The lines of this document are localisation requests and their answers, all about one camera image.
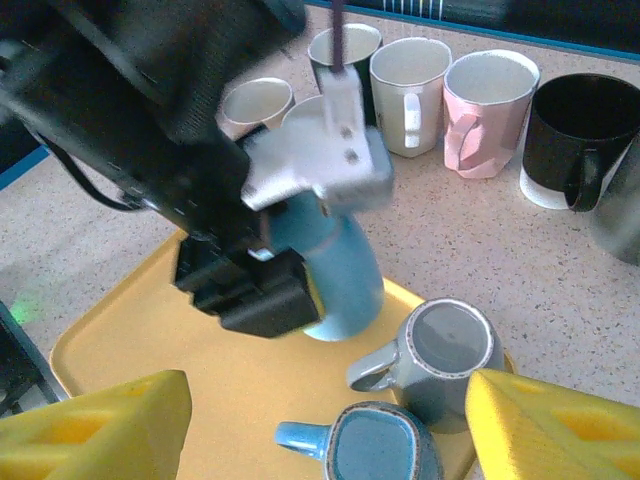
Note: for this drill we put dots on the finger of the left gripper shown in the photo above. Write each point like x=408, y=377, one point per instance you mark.
x=250, y=295

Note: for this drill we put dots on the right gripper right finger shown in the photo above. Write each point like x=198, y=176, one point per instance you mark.
x=560, y=440

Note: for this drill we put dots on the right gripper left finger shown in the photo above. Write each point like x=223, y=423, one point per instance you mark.
x=85, y=440

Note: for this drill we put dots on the light blue mug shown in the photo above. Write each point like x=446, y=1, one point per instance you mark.
x=345, y=280

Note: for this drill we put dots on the pale pink round mug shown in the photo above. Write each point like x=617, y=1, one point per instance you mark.
x=257, y=102

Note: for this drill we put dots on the small grey mug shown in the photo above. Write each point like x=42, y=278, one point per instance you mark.
x=445, y=350

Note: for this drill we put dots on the light green mug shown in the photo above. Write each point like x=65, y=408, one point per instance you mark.
x=305, y=112

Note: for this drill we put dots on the teal textured mug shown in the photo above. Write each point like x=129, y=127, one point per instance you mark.
x=375, y=450

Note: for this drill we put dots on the dark green mug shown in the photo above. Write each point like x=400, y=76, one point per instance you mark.
x=360, y=45

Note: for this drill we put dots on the large grey mug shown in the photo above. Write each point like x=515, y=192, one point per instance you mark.
x=622, y=220

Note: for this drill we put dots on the white faceted mug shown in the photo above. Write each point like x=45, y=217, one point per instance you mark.
x=400, y=115

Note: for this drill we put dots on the black mug white base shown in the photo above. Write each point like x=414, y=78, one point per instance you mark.
x=565, y=150

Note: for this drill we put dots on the pink faceted mug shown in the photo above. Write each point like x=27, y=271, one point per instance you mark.
x=495, y=125

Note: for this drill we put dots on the yellow tray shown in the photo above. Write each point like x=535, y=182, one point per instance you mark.
x=240, y=380

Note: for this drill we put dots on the aluminium front rail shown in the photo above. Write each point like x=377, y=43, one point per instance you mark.
x=25, y=370

